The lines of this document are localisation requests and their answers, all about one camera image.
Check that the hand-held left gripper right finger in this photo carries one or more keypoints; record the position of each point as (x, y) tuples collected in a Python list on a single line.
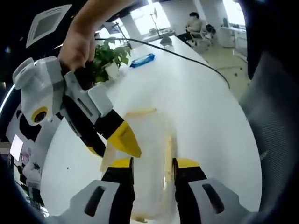
[(198, 200)]

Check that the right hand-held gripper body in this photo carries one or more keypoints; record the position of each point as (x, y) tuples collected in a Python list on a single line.
[(39, 88)]

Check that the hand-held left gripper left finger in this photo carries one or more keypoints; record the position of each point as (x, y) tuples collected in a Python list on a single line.
[(105, 200)]

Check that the clear plastic container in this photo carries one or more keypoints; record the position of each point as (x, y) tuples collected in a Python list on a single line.
[(149, 140), (154, 198)]

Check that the person's right hand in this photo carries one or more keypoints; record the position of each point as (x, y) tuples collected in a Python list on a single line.
[(74, 51)]

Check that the white lit monitor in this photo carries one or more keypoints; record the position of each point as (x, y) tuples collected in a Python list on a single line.
[(16, 148)]

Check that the green plant in white cup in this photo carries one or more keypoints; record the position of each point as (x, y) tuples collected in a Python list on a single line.
[(102, 52)]

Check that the white ceiling air vent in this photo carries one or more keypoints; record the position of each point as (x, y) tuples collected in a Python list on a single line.
[(46, 24)]

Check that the blue wet wipes packet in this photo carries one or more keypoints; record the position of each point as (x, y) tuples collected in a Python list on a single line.
[(142, 60)]

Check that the grey mesh office chair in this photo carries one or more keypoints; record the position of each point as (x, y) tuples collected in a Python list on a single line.
[(275, 130)]

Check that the grey chair back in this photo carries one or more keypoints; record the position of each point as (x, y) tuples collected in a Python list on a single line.
[(166, 40)]

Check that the thin light stand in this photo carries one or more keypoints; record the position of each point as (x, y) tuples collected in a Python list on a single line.
[(155, 21)]

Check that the white office chair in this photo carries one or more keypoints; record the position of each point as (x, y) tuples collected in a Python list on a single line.
[(206, 37)]

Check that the white desk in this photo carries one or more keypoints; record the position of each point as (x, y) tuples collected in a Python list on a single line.
[(231, 39)]

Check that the dark cloth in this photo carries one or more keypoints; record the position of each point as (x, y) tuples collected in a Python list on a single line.
[(268, 35)]

